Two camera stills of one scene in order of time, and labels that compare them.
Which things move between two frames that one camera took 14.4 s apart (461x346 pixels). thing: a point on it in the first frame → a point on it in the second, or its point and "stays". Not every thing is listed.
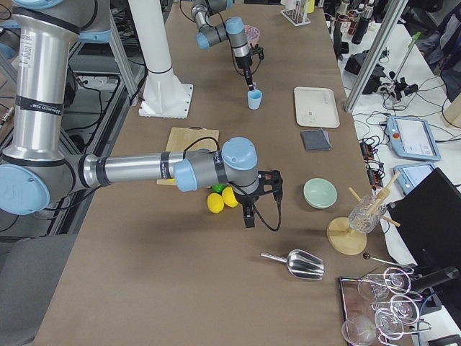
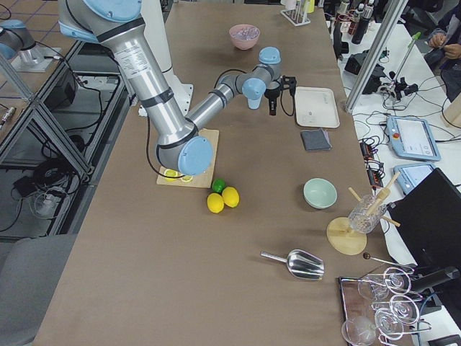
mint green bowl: [320, 193] stays
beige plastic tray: [316, 107] stays
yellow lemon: [215, 203] stays
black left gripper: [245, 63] → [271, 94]
